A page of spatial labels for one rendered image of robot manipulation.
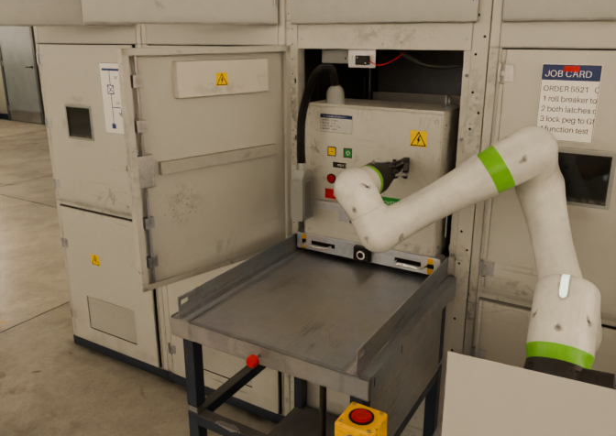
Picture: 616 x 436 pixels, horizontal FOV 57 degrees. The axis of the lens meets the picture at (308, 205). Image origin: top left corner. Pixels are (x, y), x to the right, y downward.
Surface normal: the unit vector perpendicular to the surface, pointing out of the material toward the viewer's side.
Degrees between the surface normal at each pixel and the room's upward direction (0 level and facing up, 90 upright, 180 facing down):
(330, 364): 0
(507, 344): 90
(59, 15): 90
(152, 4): 90
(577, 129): 90
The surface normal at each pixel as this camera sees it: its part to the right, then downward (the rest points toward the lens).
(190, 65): 0.68, 0.21
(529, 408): -0.44, 0.26
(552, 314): -0.62, -0.47
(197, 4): 0.28, 0.27
